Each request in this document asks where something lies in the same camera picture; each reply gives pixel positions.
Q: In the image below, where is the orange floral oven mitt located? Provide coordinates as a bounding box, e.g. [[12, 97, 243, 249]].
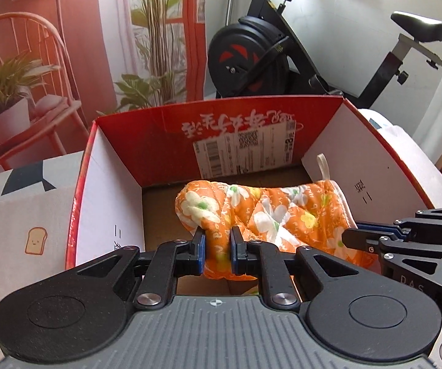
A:
[[175, 154, 379, 281]]

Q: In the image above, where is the red cardboard box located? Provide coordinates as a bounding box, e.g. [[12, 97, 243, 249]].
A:
[[66, 97, 436, 268]]

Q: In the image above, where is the white patterned tablecloth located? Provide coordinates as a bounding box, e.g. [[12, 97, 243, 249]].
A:
[[0, 106, 442, 369]]

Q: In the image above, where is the black exercise bike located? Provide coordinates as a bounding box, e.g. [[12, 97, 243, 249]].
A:
[[208, 0, 442, 108]]

